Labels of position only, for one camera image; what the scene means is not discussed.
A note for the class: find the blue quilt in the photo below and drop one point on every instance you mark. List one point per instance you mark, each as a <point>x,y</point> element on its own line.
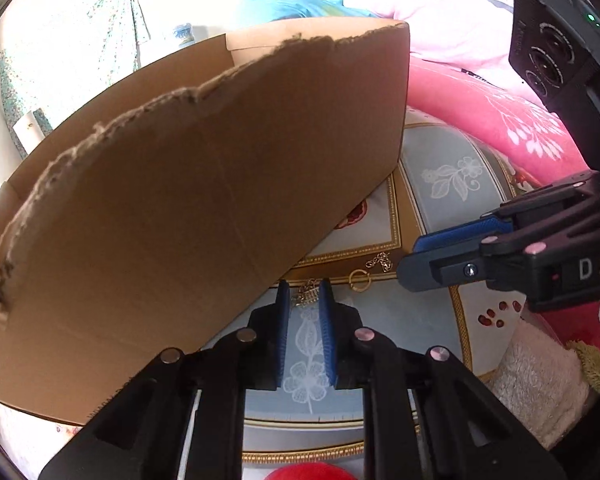
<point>290,7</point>

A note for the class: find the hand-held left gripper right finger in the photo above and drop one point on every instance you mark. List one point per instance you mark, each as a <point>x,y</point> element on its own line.
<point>327,340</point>

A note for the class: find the light pink quilt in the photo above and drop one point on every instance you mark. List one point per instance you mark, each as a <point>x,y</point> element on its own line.
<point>440,20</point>

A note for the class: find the green floral curtain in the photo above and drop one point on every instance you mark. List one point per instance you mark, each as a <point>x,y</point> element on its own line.
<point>80,35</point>

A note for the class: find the white fleece cloth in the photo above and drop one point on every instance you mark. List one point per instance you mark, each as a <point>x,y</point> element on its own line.
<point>535,380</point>

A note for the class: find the torn brown cardboard box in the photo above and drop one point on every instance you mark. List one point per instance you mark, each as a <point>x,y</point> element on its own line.
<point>180,210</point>

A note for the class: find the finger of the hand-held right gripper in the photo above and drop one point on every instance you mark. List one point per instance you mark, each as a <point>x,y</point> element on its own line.
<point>430,272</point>
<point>455,237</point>

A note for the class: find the olive fuzzy cloth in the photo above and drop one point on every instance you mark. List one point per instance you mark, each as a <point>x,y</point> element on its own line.
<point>595,370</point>

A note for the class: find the blue water jug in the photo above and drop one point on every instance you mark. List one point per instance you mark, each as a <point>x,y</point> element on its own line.
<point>184,35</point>

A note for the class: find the pink leaf print blanket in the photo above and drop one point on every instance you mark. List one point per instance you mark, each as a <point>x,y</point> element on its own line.
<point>480,110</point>

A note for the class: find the beige cardboard tube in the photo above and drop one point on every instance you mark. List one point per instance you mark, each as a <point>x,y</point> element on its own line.
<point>30,130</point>

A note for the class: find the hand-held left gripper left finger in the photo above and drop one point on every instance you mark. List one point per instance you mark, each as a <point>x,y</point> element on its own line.
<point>282,340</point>

